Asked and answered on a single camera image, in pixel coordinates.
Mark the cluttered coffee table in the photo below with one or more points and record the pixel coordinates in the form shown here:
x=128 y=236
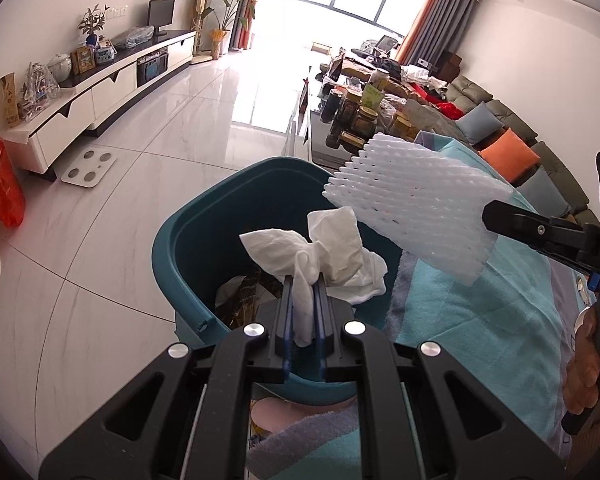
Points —
x=335 y=115

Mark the blue cushion near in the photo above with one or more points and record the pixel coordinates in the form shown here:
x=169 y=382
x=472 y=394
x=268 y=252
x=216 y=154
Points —
x=544 y=196

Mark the orange cushion far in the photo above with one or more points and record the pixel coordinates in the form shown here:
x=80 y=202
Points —
x=510 y=157

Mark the blue cushion far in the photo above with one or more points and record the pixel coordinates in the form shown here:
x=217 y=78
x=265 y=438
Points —
x=479 y=124

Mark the white foam fruit net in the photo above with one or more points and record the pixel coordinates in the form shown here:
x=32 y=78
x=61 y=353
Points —
x=426 y=203

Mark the orange plastic bag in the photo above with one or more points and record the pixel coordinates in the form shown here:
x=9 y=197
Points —
x=12 y=200

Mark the green sectional sofa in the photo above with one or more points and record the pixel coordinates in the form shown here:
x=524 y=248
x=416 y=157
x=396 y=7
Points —
x=466 y=112

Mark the white bathroom scale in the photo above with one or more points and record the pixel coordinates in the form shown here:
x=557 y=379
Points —
x=88 y=168

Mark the white black TV cabinet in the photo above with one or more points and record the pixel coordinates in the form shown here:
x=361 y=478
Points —
x=91 y=102

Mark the small black monitor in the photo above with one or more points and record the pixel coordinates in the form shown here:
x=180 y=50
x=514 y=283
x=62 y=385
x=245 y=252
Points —
x=159 y=14

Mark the tall green potted plant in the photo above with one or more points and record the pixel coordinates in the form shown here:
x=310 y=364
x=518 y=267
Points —
x=220 y=19

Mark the teal grey tablecloth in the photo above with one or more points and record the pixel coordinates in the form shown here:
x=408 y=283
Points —
x=514 y=329

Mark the right orange grey curtain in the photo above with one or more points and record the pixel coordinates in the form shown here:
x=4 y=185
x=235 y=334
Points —
x=438 y=28

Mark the pink sweater forearm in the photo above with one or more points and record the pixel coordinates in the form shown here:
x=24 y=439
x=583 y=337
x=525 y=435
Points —
x=583 y=448

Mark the teal plastic trash bin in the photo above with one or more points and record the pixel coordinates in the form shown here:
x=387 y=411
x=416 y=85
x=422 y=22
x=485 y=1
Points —
x=197 y=250

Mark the flower vase on cabinet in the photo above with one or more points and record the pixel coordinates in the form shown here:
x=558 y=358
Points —
x=93 y=22

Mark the person's right hand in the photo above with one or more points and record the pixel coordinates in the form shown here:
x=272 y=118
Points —
x=583 y=370

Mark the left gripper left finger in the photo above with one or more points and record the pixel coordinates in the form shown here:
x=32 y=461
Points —
x=185 y=415

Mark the blue cushion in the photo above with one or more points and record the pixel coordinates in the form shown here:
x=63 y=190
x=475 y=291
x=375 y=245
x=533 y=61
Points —
x=479 y=124
x=544 y=196

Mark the orange grey curtain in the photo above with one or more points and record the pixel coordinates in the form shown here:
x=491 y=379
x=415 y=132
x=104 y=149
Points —
x=242 y=16
x=438 y=28

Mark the large gold foil wrapper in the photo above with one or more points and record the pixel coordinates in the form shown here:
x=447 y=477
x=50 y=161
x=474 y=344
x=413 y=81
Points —
x=237 y=301

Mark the left orange grey curtain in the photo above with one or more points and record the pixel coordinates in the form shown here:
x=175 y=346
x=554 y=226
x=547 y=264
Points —
x=242 y=16

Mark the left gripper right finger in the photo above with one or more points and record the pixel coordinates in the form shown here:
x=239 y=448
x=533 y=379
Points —
x=421 y=415

